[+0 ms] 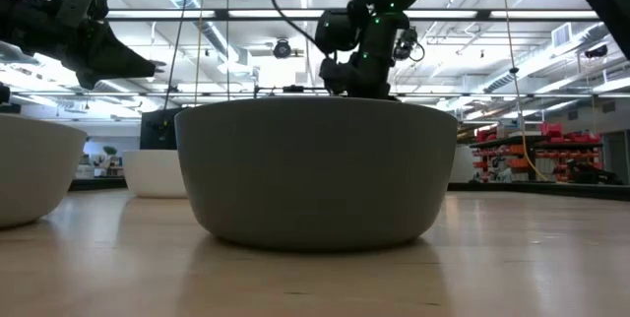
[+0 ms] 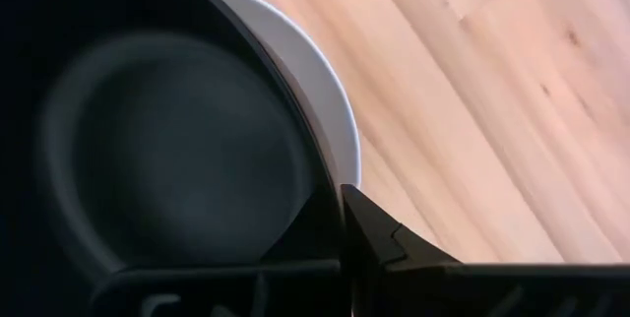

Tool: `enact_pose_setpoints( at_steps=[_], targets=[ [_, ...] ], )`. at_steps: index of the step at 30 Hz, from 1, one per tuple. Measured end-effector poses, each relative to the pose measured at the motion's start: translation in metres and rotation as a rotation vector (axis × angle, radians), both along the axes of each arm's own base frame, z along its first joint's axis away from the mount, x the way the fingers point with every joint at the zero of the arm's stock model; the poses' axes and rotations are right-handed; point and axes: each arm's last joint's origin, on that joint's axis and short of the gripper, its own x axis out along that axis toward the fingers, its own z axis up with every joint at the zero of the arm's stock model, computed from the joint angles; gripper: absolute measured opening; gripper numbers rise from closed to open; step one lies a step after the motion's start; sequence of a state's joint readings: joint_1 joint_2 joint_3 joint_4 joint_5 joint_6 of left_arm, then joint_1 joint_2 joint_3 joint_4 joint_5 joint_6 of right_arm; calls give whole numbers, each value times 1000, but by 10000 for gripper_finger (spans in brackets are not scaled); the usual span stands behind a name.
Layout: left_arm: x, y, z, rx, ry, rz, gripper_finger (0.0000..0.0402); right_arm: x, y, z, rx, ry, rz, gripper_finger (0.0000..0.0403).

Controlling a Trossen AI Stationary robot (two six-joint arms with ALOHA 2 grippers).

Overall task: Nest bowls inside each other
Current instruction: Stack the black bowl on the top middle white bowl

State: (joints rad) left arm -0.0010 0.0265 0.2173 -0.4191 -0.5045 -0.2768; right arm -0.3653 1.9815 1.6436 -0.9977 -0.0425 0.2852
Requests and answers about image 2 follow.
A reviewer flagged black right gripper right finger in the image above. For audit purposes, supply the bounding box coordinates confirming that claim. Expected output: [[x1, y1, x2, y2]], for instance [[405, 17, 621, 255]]
[[339, 183, 630, 317]]

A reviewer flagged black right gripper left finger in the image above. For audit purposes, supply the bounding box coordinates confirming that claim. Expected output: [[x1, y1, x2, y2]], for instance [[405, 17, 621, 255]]
[[90, 183, 347, 317]]

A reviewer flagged large white bowl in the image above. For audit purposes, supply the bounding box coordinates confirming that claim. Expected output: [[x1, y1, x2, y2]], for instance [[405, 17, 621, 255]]
[[204, 0, 363, 191]]

